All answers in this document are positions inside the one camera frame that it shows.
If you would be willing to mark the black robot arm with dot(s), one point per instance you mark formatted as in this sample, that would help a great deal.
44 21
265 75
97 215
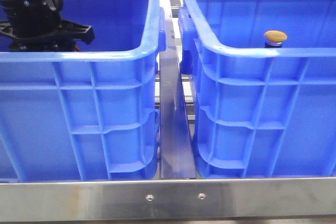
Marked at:
37 25

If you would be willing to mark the blue plastic bin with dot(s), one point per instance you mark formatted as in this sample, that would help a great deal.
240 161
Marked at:
87 115
262 112

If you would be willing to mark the steel divider bar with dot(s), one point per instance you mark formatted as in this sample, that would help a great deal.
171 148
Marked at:
177 159

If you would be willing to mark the steel front rail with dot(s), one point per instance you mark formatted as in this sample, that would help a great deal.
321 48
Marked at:
194 199

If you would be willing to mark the right blue plastic bin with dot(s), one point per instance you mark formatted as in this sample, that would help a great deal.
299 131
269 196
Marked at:
262 112

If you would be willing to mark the left blue plastic bin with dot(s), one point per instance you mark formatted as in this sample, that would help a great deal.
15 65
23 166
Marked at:
87 115

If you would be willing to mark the yellow mushroom push button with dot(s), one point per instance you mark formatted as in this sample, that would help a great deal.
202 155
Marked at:
274 38

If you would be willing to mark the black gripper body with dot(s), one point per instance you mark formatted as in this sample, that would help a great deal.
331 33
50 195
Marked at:
37 25

